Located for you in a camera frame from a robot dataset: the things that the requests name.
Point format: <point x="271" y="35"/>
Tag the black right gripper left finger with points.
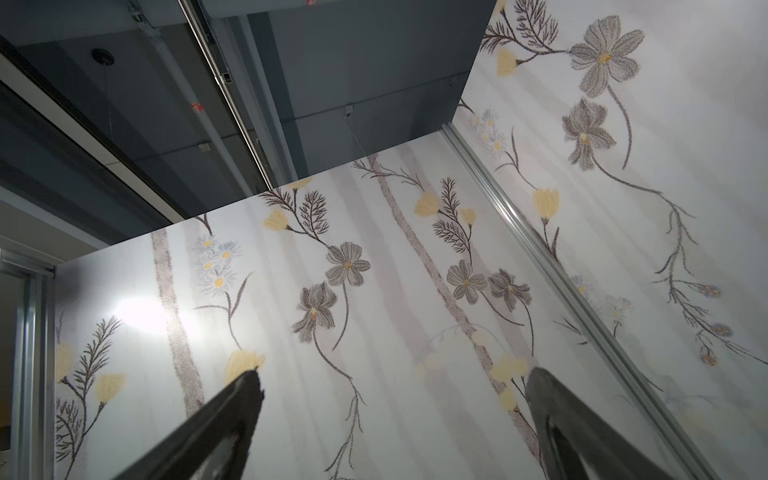
<point x="213" y="443"/>

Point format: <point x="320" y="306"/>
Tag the aluminium corner post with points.
<point x="692" y="462"/>

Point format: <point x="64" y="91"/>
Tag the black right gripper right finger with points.
<point x="576" y="442"/>

